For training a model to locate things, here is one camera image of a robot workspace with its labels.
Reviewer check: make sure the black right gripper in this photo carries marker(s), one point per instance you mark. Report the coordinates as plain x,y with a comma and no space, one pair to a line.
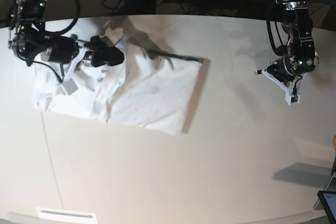
66,50

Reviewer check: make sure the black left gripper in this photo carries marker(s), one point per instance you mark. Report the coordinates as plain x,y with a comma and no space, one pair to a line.
282,69

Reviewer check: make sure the white T-shirt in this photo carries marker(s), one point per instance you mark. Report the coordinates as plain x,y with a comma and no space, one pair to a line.
150,89

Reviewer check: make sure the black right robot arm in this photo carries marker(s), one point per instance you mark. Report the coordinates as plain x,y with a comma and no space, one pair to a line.
31,38

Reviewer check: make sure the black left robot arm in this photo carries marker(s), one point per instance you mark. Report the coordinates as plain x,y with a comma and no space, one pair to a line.
298,55

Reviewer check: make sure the tablet screen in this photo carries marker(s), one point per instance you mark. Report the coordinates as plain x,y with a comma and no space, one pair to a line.
327,199

